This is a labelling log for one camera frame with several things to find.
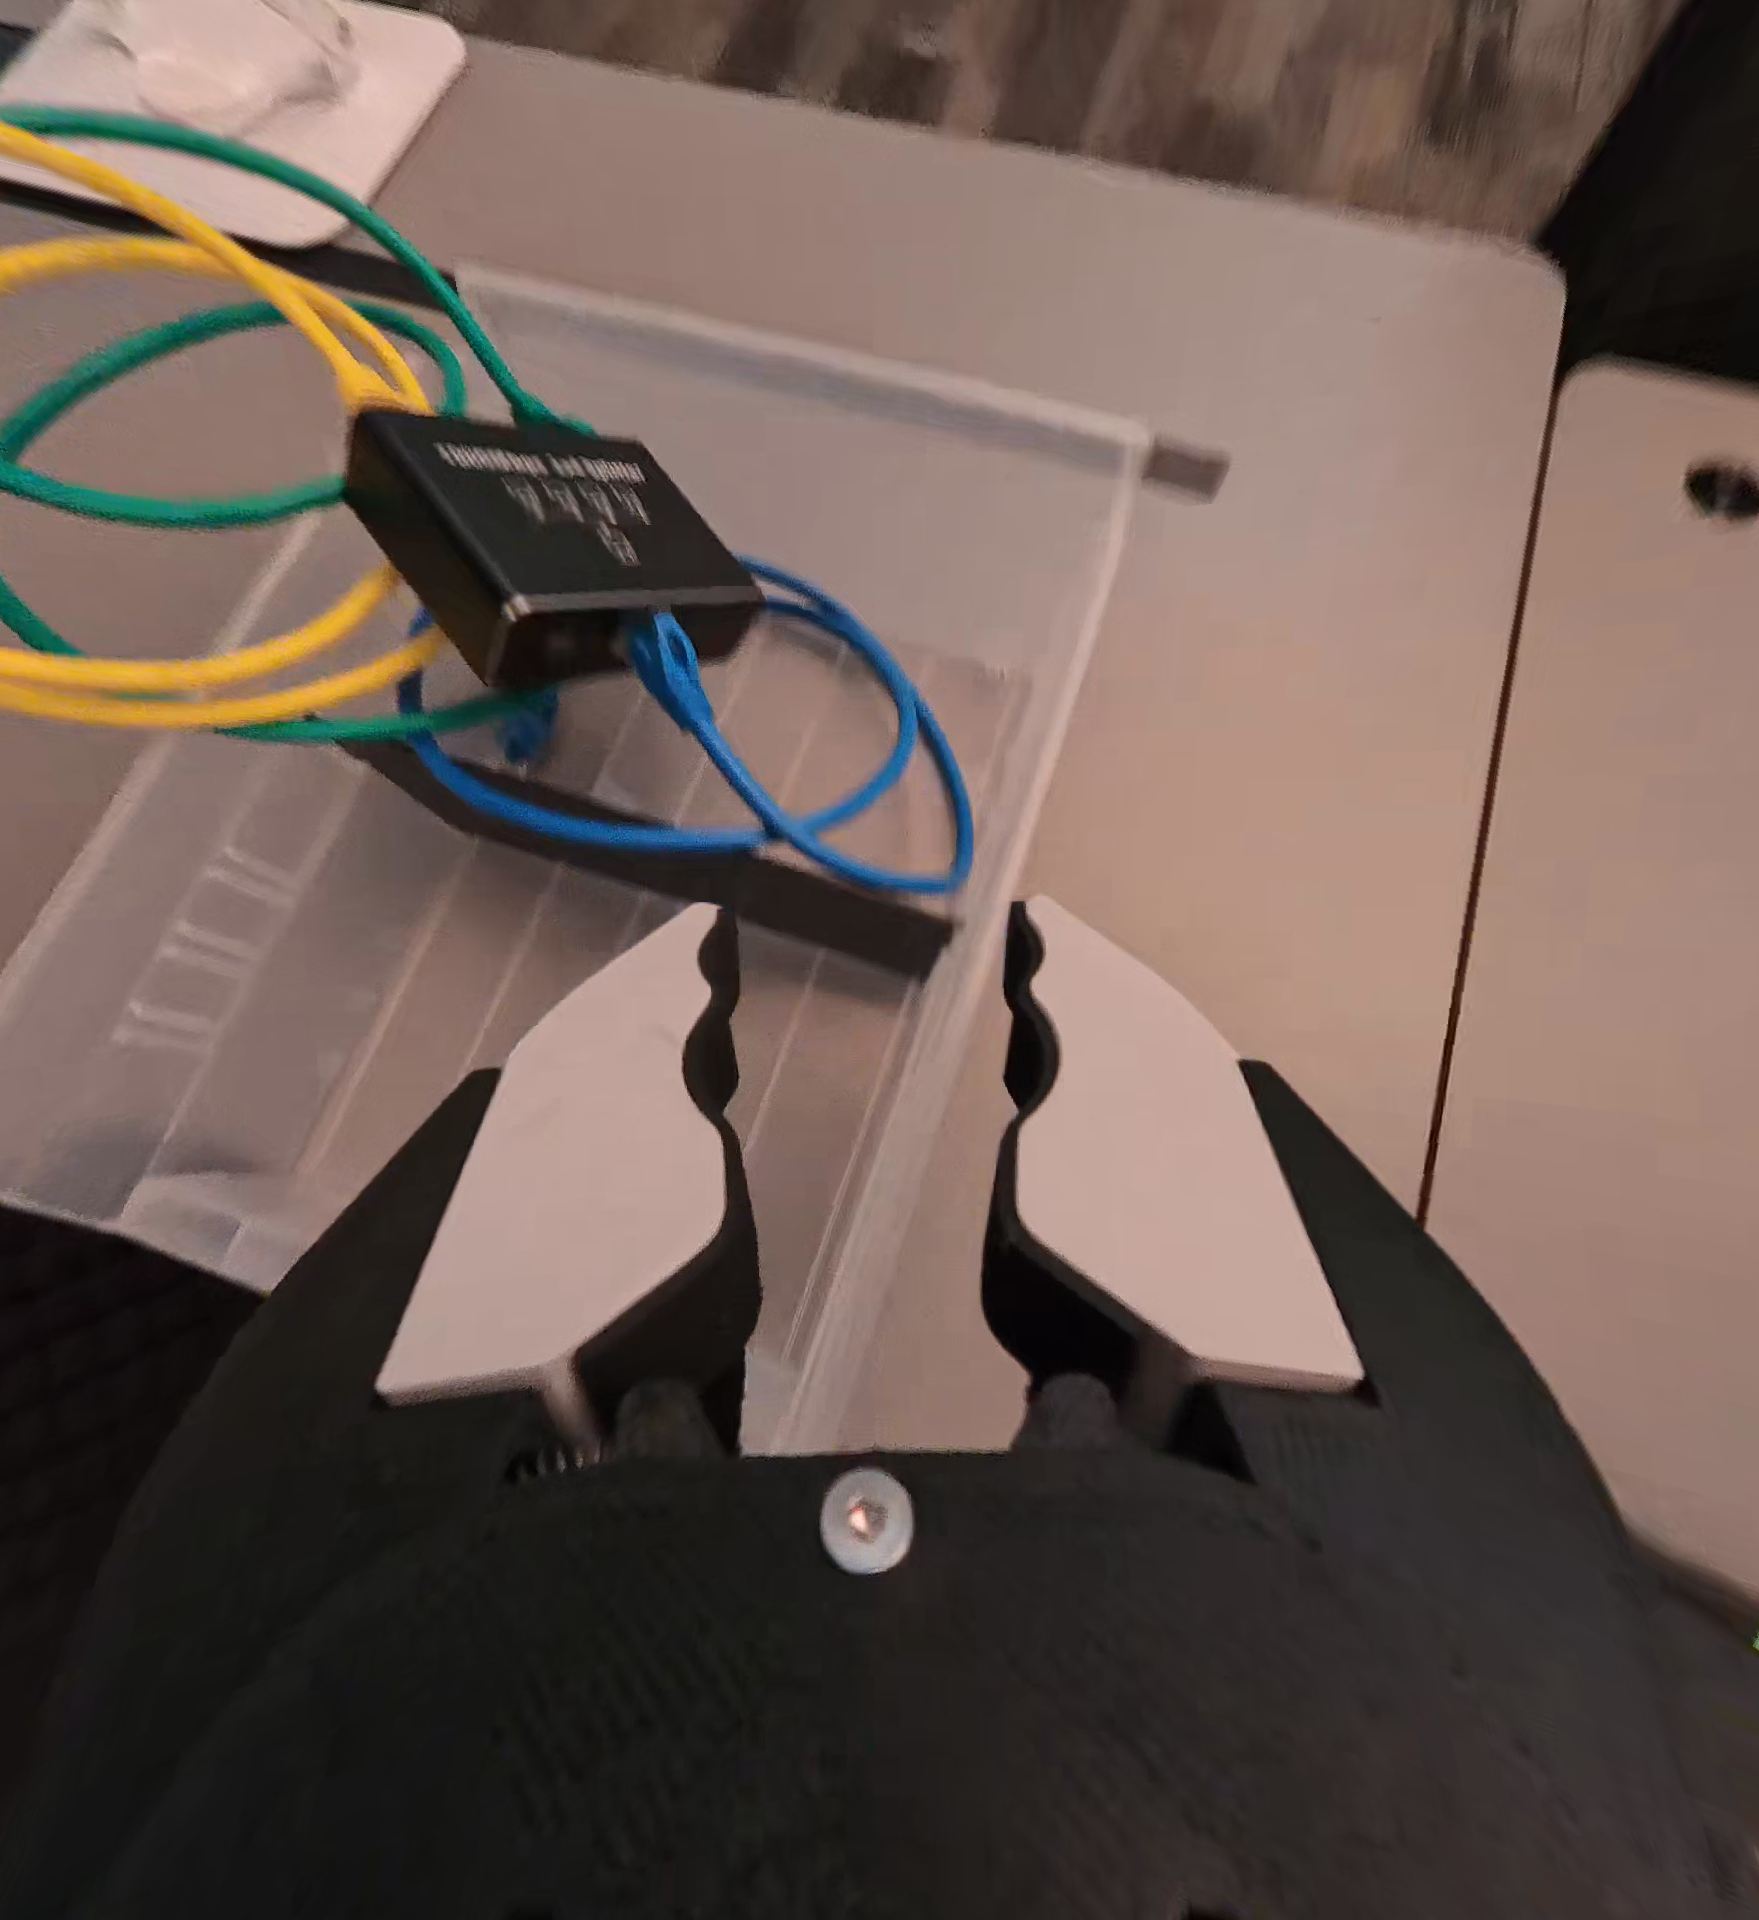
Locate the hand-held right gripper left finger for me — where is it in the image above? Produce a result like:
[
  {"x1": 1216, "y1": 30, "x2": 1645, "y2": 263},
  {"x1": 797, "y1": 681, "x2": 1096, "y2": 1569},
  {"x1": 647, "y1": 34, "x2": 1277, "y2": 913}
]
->
[{"x1": 376, "y1": 904, "x2": 762, "y2": 1403}]

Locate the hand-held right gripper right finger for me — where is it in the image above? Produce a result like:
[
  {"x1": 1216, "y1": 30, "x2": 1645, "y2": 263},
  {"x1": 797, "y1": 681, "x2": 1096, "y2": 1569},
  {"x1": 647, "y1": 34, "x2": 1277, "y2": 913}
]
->
[{"x1": 986, "y1": 899, "x2": 1364, "y2": 1389}]

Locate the clear plastic bin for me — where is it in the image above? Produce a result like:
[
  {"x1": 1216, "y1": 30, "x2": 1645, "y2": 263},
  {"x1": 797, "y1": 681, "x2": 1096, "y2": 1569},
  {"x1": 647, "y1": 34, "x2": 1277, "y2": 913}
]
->
[{"x1": 0, "y1": 267, "x2": 1153, "y2": 1456}]

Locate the blue ethernet cable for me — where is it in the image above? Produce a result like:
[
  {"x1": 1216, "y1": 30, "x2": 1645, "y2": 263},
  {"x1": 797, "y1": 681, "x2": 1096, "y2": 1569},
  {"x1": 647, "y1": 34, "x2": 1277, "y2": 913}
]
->
[{"x1": 400, "y1": 559, "x2": 976, "y2": 901}]

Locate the black ethernet switch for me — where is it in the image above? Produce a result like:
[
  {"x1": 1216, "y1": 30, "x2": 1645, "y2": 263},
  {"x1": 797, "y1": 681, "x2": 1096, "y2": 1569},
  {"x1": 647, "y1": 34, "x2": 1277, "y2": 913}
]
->
[{"x1": 345, "y1": 411, "x2": 766, "y2": 693}]

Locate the yellow ethernet cable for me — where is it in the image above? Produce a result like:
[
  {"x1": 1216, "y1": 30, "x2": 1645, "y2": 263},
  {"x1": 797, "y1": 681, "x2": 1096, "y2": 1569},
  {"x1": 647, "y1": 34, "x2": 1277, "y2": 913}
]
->
[{"x1": 0, "y1": 99, "x2": 449, "y2": 734}]

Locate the white stand base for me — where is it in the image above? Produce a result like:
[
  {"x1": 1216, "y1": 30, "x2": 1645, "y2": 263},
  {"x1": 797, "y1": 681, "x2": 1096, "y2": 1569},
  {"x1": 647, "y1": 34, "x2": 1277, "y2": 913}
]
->
[{"x1": 0, "y1": 0, "x2": 472, "y2": 251}]

